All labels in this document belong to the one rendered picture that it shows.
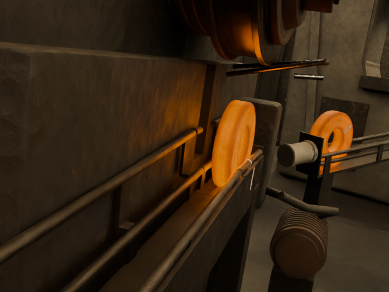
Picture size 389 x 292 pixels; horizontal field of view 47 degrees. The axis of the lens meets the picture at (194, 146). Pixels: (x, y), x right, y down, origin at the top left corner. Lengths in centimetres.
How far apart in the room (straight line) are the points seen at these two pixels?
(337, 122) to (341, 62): 223
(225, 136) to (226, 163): 4
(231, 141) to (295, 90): 285
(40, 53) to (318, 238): 82
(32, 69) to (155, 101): 24
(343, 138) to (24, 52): 103
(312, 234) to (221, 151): 41
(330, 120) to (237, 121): 52
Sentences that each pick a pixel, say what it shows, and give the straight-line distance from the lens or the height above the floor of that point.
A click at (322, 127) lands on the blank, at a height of 74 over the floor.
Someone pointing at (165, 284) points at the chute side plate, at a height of 68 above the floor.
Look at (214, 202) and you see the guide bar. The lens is 57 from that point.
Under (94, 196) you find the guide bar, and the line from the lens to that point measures 44.
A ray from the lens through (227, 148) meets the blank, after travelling 71.
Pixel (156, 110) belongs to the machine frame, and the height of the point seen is 81.
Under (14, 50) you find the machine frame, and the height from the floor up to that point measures 87.
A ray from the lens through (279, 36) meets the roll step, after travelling 70.
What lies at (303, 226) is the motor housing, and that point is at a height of 53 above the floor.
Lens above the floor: 89
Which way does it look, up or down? 12 degrees down
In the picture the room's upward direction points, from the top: 8 degrees clockwise
